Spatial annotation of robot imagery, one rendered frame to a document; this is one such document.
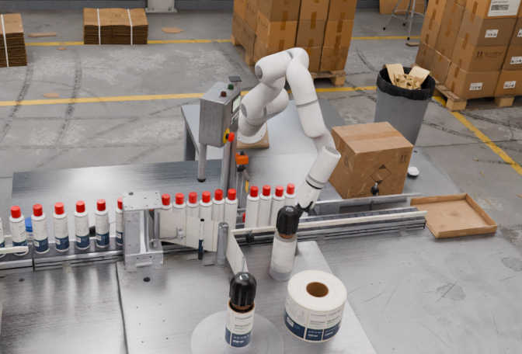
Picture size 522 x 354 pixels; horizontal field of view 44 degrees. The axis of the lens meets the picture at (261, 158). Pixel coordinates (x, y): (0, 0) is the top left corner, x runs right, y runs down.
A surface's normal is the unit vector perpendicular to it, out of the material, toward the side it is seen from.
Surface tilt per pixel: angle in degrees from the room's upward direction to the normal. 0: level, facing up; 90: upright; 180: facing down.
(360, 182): 90
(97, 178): 0
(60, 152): 0
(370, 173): 90
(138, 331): 0
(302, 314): 90
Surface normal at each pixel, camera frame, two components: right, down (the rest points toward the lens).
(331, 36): 0.26, 0.52
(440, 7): -0.93, 0.11
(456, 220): 0.09, -0.85
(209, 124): -0.33, 0.46
